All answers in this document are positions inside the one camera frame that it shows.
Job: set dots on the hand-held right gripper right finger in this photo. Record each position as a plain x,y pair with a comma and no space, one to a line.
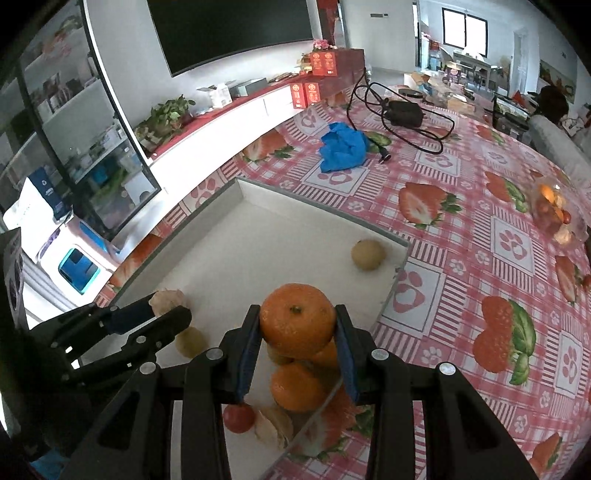
347,364

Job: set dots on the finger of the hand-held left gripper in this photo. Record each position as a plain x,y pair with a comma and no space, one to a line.
129,316
161,330

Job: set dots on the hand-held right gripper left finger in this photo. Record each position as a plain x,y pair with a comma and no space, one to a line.
247,360

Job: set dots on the tan papery husk fruit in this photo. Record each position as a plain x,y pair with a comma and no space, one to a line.
168,301
273,427

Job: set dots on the brown kiwi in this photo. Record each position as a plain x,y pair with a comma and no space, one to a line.
368,254
189,342

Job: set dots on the orange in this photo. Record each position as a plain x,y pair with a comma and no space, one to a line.
298,323
327,356
295,387

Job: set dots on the small red tomato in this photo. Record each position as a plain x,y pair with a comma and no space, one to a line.
239,417

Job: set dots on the white shallow box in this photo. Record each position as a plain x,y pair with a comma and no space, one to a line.
258,240

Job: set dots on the white boxy appliance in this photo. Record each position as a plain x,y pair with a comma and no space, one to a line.
78,263

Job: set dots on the red checked printed tablecloth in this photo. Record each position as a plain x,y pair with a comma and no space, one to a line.
461,277

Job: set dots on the white and blue bag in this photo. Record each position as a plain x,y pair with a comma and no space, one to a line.
37,198

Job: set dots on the white television cabinet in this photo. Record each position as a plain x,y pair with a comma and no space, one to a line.
207,138

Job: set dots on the green potted plant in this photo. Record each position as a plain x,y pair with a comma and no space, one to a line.
166,117

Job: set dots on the glass display cabinet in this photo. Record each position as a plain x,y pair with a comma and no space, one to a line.
69,115

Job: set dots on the blue crumpled glove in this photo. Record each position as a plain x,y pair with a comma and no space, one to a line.
344,146

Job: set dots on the white tissue box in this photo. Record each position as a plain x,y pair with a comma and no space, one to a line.
217,96

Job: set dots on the clear plastic fruit bowl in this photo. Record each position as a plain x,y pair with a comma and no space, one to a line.
556,214

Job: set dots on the black power adapter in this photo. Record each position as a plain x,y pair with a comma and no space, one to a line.
405,113

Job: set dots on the grey flat box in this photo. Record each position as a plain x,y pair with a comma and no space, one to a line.
249,86

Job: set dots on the red gift boxes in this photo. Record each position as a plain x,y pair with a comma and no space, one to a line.
323,64

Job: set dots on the black television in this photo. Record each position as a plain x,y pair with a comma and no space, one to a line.
231,32

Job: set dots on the pink potted flowers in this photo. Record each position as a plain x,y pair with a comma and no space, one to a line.
321,45

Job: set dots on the dark framed window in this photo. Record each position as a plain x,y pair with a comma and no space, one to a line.
464,27

